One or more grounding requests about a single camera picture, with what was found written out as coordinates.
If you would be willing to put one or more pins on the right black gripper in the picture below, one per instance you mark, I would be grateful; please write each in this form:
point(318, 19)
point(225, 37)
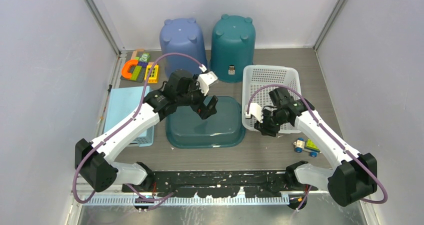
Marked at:
point(265, 129)

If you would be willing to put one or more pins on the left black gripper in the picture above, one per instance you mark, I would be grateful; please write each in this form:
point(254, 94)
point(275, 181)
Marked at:
point(210, 108)

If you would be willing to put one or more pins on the teal plastic basket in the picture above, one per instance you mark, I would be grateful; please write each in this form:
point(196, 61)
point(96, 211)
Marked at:
point(186, 130)

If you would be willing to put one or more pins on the white plastic basket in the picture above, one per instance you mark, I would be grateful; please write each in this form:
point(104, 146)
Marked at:
point(258, 76)

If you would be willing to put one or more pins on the teal plastic bucket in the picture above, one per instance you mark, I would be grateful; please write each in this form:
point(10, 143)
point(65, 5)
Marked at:
point(232, 47)

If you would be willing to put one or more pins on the blue plastic bucket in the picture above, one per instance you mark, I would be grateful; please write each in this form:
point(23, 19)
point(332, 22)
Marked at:
point(185, 36)

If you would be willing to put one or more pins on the light blue plastic basket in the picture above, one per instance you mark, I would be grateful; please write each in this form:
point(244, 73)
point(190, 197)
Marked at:
point(122, 101)

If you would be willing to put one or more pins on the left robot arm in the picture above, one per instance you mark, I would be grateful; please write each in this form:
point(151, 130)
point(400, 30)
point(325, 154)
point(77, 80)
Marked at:
point(95, 160)

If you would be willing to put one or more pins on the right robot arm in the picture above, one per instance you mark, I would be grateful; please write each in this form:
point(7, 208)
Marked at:
point(352, 176)

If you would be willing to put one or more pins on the small toy car blue wheels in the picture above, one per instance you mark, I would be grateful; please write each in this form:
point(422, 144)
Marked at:
point(299, 147)

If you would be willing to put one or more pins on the lime green toy brick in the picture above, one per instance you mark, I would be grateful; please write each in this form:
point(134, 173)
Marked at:
point(311, 146)

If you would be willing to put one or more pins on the yellow toy block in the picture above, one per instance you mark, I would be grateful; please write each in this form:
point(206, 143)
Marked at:
point(154, 75)

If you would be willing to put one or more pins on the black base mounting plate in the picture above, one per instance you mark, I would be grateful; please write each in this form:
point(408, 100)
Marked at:
point(217, 184)

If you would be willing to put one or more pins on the purple toy block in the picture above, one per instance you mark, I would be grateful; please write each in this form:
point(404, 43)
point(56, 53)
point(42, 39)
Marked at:
point(142, 64)

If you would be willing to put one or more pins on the lime green long brick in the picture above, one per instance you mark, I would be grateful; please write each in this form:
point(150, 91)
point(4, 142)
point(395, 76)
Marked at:
point(136, 73)

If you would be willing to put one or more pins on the green numbered toy block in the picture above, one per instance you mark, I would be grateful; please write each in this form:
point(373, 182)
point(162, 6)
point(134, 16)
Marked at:
point(145, 57)

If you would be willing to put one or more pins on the orange toy arch block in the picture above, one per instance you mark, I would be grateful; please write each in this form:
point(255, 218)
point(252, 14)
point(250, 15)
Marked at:
point(126, 70)

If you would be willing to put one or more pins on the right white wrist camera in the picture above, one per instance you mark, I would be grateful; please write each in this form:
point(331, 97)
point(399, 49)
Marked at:
point(253, 110)

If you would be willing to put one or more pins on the white cable duct strip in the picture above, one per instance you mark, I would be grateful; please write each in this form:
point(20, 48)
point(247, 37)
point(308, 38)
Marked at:
point(131, 200)

